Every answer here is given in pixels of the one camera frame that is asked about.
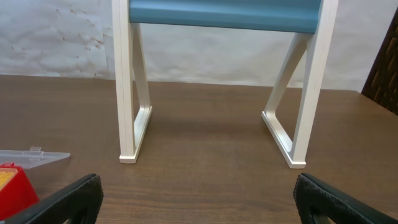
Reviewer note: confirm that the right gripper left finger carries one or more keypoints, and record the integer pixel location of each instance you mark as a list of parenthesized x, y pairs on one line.
[(71, 202)]

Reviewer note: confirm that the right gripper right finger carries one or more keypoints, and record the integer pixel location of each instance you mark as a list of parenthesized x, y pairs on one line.
[(329, 205)]

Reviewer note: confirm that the red and yellow tip box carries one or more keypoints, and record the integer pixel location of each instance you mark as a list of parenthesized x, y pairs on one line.
[(15, 193)]

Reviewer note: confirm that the white and blue stand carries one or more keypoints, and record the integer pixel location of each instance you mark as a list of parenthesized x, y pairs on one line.
[(217, 14)]

